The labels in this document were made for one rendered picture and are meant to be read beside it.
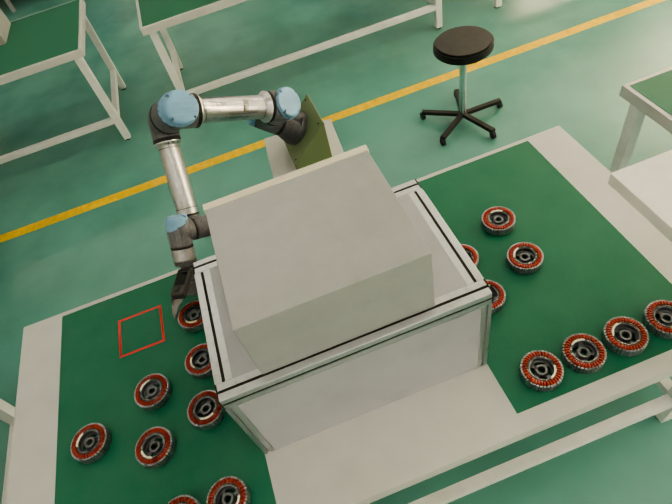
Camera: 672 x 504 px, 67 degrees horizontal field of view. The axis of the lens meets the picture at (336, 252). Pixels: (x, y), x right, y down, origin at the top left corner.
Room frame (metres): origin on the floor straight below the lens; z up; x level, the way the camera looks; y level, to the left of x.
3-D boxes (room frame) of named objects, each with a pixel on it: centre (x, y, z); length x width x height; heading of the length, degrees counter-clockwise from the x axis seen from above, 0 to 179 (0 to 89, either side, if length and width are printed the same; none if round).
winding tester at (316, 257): (0.80, 0.05, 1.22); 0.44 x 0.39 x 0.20; 96
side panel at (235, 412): (0.69, 0.35, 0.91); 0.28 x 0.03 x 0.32; 6
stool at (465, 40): (2.59, -1.06, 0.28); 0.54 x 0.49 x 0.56; 6
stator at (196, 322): (1.07, 0.53, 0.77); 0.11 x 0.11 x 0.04
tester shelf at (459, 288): (0.80, 0.03, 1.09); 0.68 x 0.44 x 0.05; 96
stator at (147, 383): (0.83, 0.67, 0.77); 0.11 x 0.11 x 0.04
